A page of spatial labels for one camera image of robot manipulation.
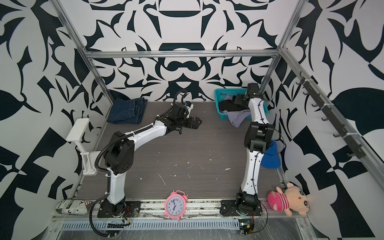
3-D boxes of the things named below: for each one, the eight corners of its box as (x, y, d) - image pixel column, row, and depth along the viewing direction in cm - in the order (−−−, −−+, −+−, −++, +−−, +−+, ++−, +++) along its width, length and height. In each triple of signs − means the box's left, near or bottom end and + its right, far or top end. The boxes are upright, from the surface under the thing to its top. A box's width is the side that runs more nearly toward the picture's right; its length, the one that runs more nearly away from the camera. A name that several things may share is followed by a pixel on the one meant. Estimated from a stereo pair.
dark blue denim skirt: (108, 124, 109) (104, 119, 104) (118, 102, 123) (115, 96, 119) (140, 124, 109) (138, 119, 104) (146, 102, 123) (145, 96, 119)
